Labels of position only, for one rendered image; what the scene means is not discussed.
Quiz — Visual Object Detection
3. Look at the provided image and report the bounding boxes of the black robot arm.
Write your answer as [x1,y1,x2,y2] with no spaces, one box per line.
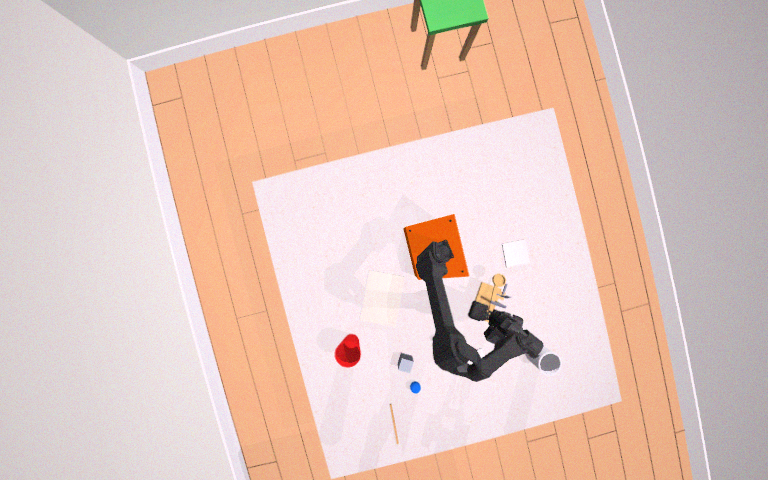
[416,240,544,382]

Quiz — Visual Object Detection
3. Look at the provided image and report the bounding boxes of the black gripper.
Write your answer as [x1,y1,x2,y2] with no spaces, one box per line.
[467,301,524,332]

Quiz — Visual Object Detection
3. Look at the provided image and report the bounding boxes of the tan wooden catapult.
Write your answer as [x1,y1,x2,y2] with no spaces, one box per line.
[474,274,512,314]

